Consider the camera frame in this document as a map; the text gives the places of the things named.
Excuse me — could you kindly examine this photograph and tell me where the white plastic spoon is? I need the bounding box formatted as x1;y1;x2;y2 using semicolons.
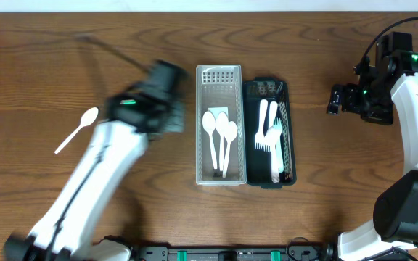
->
264;118;282;183
202;111;218;170

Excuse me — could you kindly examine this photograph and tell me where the clear plastic basket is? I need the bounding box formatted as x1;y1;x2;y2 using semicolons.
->
196;65;247;186

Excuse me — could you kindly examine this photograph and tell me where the white utensil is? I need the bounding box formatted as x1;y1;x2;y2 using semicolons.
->
54;107;99;154
216;112;229;171
222;121;237;178

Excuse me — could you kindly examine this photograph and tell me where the white plastic fork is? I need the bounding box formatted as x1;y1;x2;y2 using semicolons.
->
264;101;278;152
255;99;268;150

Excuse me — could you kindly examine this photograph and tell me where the black plastic basket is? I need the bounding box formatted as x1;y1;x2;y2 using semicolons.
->
242;77;297;189

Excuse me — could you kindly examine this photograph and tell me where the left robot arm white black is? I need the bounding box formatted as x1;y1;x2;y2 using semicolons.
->
2;91;182;260

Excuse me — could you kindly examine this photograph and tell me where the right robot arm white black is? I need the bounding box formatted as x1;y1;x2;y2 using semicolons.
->
327;50;418;260

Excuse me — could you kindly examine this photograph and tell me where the white label in clear basket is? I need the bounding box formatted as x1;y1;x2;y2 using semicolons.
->
208;107;229;119

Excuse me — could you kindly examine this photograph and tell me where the black mounting rail front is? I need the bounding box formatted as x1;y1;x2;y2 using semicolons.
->
96;237;409;261

